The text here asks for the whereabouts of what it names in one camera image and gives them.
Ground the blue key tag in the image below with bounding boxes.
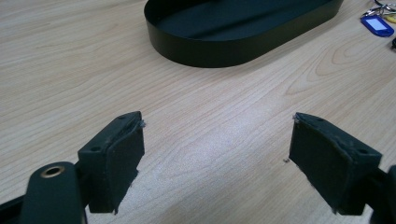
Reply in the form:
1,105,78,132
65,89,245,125
360,14,395,38

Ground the black oval tray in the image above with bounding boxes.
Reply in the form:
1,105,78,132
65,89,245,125
143,0,345,69

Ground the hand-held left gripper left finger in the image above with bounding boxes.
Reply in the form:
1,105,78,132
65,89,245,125
77,110,147,216

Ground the metal key ring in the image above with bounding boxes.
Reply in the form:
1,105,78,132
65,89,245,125
362,0,396,17

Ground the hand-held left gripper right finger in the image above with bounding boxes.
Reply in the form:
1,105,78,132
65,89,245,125
288,112,383,217

